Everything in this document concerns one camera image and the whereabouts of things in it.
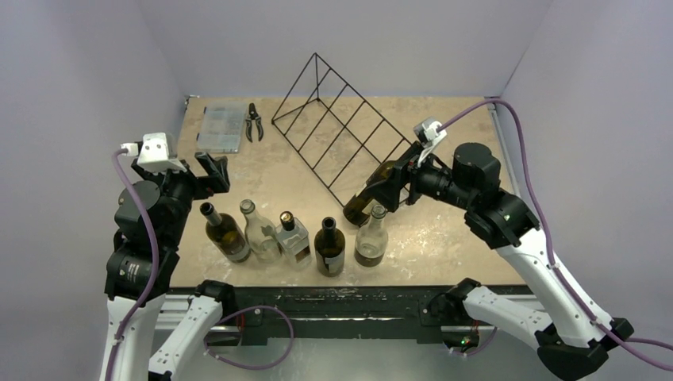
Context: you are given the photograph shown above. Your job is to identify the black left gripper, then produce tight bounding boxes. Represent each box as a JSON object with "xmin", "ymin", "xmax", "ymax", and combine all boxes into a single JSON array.
[{"xmin": 134, "ymin": 149, "xmax": 229, "ymax": 244}]

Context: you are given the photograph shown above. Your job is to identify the olive green wine bottle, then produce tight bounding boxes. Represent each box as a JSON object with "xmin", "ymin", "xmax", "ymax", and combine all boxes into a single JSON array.
[{"xmin": 343, "ymin": 160, "xmax": 394, "ymax": 227}]

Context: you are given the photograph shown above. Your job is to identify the clear champagne bottle black label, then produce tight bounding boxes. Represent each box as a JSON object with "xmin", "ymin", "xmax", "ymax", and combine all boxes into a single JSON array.
[{"xmin": 354, "ymin": 205, "xmax": 389, "ymax": 267}]

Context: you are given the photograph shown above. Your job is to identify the dark green wine bottle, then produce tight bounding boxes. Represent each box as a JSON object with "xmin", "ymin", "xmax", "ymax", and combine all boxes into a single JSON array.
[{"xmin": 313, "ymin": 217, "xmax": 346, "ymax": 277}]

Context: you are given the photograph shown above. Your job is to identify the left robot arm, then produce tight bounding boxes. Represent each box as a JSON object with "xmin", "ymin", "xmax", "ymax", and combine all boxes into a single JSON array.
[{"xmin": 99, "ymin": 148, "xmax": 237, "ymax": 380}]

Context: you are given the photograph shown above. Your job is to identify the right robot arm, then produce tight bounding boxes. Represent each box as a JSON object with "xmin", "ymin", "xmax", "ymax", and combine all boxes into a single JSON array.
[{"xmin": 363, "ymin": 143, "xmax": 633, "ymax": 380}]

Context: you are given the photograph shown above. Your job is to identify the green wine bottle white label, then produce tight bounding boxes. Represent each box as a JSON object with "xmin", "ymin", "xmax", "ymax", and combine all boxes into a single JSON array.
[{"xmin": 199, "ymin": 202, "xmax": 251, "ymax": 264}]

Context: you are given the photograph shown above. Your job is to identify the clear empty glass bottle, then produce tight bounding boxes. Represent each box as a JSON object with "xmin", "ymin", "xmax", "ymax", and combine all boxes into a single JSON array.
[{"xmin": 240, "ymin": 199, "xmax": 281, "ymax": 264}]

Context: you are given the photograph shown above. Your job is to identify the square clear bottle black cap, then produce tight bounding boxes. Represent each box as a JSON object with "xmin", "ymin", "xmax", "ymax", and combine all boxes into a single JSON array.
[{"xmin": 275, "ymin": 211, "xmax": 311, "ymax": 270}]

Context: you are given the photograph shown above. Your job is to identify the clear plastic screw organizer box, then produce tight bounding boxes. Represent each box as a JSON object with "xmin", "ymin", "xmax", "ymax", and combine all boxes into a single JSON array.
[{"xmin": 196, "ymin": 102, "xmax": 247, "ymax": 154}]

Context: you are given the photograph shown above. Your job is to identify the black grey pliers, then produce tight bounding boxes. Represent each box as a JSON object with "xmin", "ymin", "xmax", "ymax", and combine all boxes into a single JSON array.
[{"xmin": 244, "ymin": 102, "xmax": 264, "ymax": 143}]

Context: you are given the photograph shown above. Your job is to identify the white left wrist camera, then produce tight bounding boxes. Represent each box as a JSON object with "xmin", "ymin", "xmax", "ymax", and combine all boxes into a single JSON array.
[{"xmin": 120, "ymin": 133, "xmax": 187, "ymax": 175}]

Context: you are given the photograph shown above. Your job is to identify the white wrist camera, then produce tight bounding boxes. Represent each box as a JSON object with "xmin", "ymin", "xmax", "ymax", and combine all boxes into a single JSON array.
[
  {"xmin": 120, "ymin": 133, "xmax": 187, "ymax": 175},
  {"xmin": 413, "ymin": 117, "xmax": 448, "ymax": 167}
]

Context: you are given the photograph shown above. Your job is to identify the black wire wine rack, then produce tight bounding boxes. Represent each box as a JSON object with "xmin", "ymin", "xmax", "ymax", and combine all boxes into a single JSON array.
[{"xmin": 271, "ymin": 52, "xmax": 411, "ymax": 206}]

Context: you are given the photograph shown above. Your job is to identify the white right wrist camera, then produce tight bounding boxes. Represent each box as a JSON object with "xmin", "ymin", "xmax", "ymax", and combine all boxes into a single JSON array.
[{"xmin": 413, "ymin": 117, "xmax": 448, "ymax": 167}]

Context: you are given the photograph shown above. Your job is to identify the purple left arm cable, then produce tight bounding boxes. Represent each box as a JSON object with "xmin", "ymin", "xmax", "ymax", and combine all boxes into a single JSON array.
[{"xmin": 105, "ymin": 148, "xmax": 160, "ymax": 381}]

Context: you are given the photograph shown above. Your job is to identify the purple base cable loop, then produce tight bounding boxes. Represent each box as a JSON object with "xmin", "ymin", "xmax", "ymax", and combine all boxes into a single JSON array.
[{"xmin": 203, "ymin": 306, "xmax": 295, "ymax": 371}]

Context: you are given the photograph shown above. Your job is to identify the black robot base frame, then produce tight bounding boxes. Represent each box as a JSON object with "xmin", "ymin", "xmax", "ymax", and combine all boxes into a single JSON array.
[{"xmin": 157, "ymin": 286, "xmax": 548, "ymax": 348}]

